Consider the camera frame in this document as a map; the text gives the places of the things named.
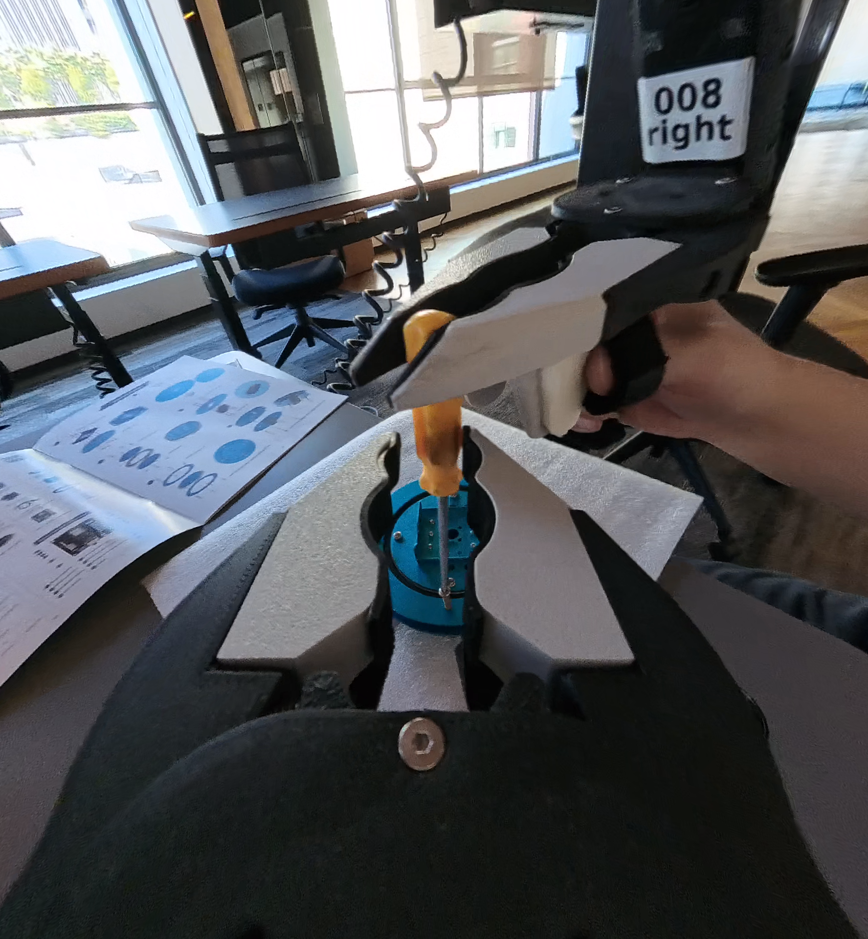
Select yellow-handled screwdriver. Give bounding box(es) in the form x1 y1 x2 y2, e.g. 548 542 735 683
403 310 466 610

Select wood-edged desk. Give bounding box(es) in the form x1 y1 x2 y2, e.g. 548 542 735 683
129 170 479 246
0 238 112 309

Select black rectangular frame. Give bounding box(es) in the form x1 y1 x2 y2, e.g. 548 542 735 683
198 123 313 202

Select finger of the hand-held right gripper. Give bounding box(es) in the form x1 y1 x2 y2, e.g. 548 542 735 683
388 238 682 412
348 226 576 387

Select window with beige blind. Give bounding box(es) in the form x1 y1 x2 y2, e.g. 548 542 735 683
331 0 589 177

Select open instruction manual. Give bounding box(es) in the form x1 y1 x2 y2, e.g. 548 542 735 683
0 356 350 723

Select large glass window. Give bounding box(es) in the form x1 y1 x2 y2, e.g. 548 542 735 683
0 0 207 258

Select black desk leg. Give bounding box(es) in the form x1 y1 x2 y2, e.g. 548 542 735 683
48 282 134 390
199 249 262 360
764 0 853 221

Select white foam sheet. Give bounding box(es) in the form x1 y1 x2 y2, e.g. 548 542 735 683
144 407 702 713

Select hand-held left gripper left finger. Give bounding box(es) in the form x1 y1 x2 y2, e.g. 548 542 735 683
217 431 401 666

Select person's dark trousers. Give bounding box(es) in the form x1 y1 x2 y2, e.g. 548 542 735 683
683 558 868 661

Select blue round turntable base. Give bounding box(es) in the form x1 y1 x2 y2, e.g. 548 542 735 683
381 480 497 635

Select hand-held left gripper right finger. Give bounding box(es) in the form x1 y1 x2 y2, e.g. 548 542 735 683
462 427 636 670

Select dark desk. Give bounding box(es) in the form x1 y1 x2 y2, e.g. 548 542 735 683
0 352 868 939

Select person's right forearm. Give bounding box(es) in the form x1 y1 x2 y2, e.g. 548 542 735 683
734 323 868 507

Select person's right hand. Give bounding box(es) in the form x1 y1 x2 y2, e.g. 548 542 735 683
572 299 766 441

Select grey hanging coiled cable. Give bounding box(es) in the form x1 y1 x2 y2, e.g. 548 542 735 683
401 22 471 199

